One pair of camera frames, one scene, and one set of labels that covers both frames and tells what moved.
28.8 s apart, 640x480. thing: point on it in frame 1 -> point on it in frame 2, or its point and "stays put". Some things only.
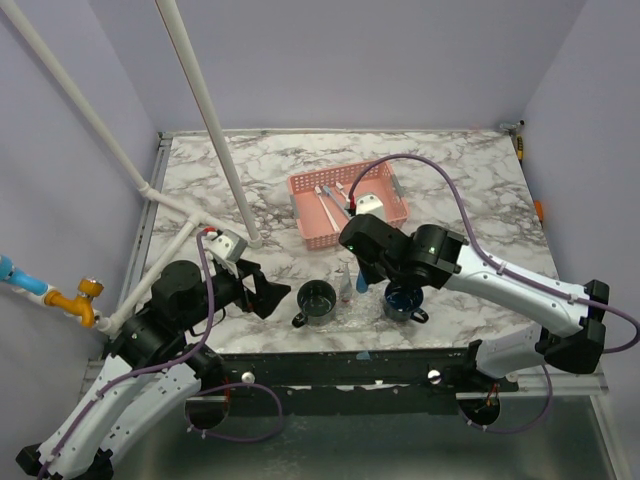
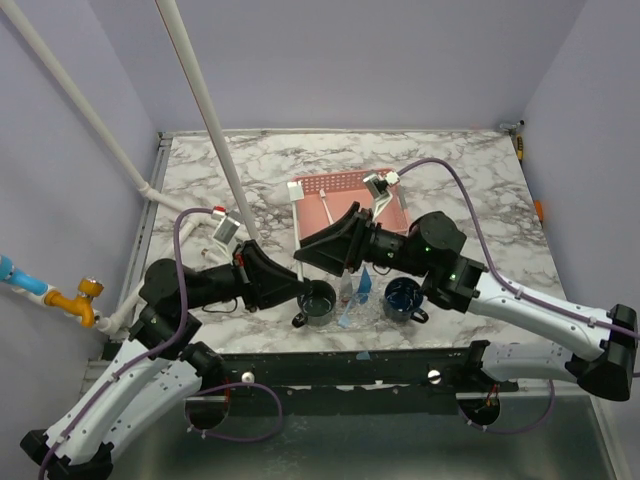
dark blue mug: (402, 302) stays put
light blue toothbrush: (327, 191) -> (345, 320)
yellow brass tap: (80, 305) stays put
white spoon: (340, 188) -> (295, 190)
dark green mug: (315, 300) stays put
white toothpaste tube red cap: (346, 284) stays put
